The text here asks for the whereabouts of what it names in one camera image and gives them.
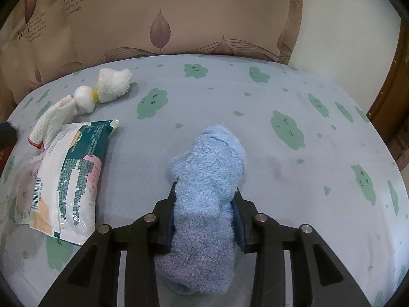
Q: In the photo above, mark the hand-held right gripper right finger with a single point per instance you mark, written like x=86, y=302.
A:
x=240, y=230

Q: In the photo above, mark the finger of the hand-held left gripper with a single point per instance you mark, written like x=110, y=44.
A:
x=8, y=134

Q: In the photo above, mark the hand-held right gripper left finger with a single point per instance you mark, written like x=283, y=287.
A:
x=168, y=233

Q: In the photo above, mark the white knit sock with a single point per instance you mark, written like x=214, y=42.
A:
x=52, y=118

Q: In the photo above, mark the blue fluffy sock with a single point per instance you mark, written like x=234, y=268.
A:
x=207, y=182

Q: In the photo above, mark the tissue packet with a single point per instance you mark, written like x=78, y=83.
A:
x=76, y=182

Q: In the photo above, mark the white fluffy sock yellow band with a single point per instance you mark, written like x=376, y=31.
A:
x=115, y=83

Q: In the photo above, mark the beige leaf print curtain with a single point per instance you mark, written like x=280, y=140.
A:
x=191, y=12

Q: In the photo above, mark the wooden door frame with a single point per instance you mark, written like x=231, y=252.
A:
x=391, y=102

